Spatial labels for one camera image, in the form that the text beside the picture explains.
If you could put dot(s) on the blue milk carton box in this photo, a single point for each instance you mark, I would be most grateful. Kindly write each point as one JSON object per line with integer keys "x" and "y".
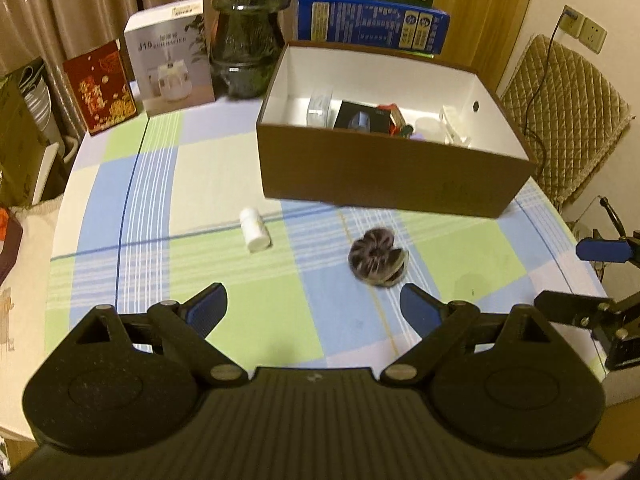
{"x": 372, "y": 23}

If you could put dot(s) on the clear plastic cup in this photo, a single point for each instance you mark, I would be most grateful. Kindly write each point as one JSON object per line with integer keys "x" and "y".
{"x": 433, "y": 128}

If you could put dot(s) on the dark green small tube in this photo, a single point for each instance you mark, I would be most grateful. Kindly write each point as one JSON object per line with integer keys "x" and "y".
{"x": 405, "y": 131}

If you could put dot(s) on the brown cardboard box with bowls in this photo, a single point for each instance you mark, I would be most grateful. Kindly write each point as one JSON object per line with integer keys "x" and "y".
{"x": 28, "y": 128}

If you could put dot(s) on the checkered tablecloth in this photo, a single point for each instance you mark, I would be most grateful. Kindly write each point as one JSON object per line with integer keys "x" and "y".
{"x": 151, "y": 212}

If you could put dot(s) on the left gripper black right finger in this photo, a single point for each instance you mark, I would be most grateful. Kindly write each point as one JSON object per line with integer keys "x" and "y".
{"x": 442, "y": 328}

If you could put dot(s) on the red snack packet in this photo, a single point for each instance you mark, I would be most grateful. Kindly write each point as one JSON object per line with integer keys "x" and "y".
{"x": 397, "y": 121}

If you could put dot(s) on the wall power socket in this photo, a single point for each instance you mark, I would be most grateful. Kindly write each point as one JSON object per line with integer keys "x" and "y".
{"x": 589, "y": 33}

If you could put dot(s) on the black Flyco shaver box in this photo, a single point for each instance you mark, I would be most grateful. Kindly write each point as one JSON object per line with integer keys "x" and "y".
{"x": 362, "y": 118}

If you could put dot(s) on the white pill bottle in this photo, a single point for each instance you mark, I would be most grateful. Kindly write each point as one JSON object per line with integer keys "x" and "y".
{"x": 255, "y": 234}

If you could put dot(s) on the dark velvet scrunchie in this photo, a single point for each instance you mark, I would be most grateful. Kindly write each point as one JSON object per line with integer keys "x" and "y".
{"x": 375, "y": 260}

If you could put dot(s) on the brown cardboard box white inside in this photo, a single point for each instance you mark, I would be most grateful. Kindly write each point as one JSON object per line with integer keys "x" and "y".
{"x": 369, "y": 169}

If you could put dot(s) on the clear floss pick box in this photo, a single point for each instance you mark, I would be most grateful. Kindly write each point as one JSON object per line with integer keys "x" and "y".
{"x": 318, "y": 112}

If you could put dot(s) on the dark red tray with clutter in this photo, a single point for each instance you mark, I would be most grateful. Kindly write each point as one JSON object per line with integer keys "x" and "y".
{"x": 11, "y": 233}

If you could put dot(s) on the beige curtain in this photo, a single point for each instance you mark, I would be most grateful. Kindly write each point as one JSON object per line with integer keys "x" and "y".
{"x": 56, "y": 30}

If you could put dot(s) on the white cutout paper box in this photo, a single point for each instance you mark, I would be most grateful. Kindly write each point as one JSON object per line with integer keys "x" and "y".
{"x": 454, "y": 127}

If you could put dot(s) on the white humidifier box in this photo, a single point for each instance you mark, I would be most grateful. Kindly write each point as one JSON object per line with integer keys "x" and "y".
{"x": 168, "y": 53}

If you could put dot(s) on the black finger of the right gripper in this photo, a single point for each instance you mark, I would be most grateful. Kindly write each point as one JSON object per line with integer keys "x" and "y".
{"x": 587, "y": 311}
{"x": 611, "y": 251}

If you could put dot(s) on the dark green glass jar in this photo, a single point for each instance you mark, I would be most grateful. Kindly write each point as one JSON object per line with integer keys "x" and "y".
{"x": 247, "y": 44}

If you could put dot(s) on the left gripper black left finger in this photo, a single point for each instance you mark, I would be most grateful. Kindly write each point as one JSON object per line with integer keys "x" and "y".
{"x": 183, "y": 329}

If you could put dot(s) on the quilted beige chair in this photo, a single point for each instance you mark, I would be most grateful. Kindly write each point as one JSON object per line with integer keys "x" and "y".
{"x": 573, "y": 115}

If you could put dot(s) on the red greeting card box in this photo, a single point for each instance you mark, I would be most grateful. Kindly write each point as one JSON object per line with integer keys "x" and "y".
{"x": 100, "y": 88}

